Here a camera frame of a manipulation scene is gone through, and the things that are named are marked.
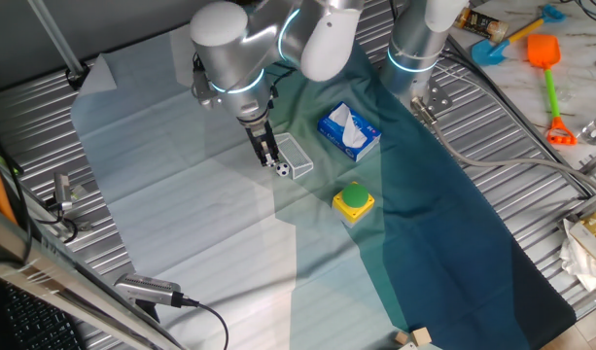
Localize black keyboard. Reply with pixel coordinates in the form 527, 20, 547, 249
0, 276, 88, 350

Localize green button yellow box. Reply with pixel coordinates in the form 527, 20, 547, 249
332, 182, 375, 228

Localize orange toy shovel green handle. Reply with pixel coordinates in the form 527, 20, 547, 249
527, 33, 578, 147

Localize blue green white tablecloth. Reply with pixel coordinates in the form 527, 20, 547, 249
70, 9, 578, 350

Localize large wooden cube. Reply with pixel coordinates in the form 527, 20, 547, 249
410, 327, 434, 348

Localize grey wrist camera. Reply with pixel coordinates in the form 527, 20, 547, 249
191, 67, 220, 109

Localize white mesh toy goal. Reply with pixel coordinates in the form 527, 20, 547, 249
272, 132, 315, 181

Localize blue toy shovel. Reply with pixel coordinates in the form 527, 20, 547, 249
471, 4, 567, 67

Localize crumpled white rag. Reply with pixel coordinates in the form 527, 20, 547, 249
558, 218, 596, 293

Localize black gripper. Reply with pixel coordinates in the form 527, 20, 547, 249
238, 114, 281, 168

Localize grey robot hose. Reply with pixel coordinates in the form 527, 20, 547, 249
410, 95, 596, 195

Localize grey metal pole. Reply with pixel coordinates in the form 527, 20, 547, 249
26, 0, 90, 92

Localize brown spice bottle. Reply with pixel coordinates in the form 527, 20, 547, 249
453, 7, 510, 44

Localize blue tissue box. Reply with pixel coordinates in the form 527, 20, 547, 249
317, 101, 382, 163

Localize silver ribbed camera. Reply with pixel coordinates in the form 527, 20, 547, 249
114, 272, 185, 309

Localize metal frame bar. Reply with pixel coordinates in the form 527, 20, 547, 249
0, 201, 187, 350

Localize black camera cable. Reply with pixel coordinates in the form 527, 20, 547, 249
173, 294, 230, 350

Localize brown cardboard box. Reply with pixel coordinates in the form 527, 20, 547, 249
568, 206, 596, 263

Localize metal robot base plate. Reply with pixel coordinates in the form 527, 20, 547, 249
407, 77, 454, 118

